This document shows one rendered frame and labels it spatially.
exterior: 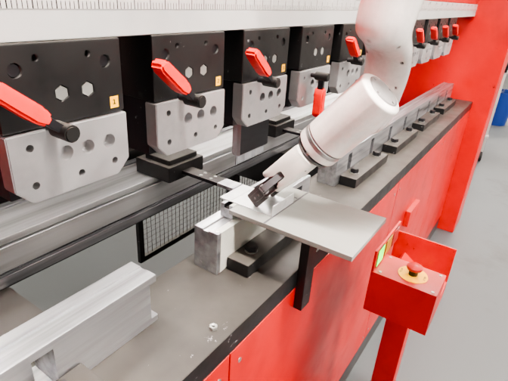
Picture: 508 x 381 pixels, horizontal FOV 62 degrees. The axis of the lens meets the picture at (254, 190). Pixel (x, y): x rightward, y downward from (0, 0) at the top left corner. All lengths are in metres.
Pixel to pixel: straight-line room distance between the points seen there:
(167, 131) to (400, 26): 0.37
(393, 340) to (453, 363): 0.87
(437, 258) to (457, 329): 1.09
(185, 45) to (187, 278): 0.46
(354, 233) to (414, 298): 0.35
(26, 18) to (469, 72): 2.63
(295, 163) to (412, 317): 0.55
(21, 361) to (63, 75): 0.35
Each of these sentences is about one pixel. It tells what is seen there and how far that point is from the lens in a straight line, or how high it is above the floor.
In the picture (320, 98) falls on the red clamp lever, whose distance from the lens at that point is 0.95.
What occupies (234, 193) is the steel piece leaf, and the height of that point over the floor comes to 1.00.
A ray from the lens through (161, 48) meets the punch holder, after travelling 0.59.
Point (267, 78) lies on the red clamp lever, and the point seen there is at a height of 1.26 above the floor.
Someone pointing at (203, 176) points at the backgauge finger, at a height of 1.00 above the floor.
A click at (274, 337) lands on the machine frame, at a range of 0.94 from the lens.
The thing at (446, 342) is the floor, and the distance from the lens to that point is 2.23.
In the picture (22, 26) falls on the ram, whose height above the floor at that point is 1.35.
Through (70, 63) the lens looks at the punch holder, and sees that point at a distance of 0.51.
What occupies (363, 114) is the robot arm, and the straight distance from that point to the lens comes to 0.70.
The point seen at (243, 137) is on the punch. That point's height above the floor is 1.14.
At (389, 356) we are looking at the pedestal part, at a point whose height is 0.49.
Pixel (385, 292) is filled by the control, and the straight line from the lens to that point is 1.14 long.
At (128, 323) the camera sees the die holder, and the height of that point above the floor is 0.91.
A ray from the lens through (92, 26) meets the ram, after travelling 0.53.
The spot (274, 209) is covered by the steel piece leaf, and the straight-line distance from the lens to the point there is 0.83.
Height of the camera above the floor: 1.40
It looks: 25 degrees down
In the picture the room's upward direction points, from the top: 4 degrees clockwise
